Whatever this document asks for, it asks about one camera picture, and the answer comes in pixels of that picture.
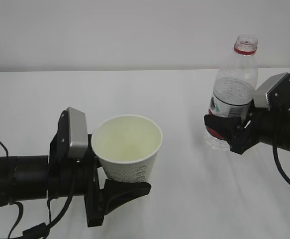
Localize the black left camera cable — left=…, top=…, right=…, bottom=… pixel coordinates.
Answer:
left=0, top=129, right=76, bottom=239

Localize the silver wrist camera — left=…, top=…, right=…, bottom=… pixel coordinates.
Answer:
left=49, top=107, right=88, bottom=174
left=253, top=72, right=290, bottom=109

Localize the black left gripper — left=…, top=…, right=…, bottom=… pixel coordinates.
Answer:
left=83, top=134, right=152, bottom=221

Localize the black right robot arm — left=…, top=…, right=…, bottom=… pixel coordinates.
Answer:
left=204, top=104, right=290, bottom=155

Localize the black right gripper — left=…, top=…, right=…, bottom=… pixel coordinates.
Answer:
left=203, top=102, right=262, bottom=155

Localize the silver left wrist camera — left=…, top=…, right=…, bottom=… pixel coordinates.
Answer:
left=49, top=107, right=88, bottom=174

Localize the white paper cup green logo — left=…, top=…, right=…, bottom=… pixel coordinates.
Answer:
left=91, top=115, right=163, bottom=183

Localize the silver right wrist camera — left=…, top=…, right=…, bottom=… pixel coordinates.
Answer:
left=253, top=72, right=290, bottom=109

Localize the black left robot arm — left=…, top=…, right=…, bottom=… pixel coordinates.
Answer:
left=0, top=138, right=151, bottom=227

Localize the clear water bottle red label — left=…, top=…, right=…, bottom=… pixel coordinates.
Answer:
left=203, top=34, right=259, bottom=151

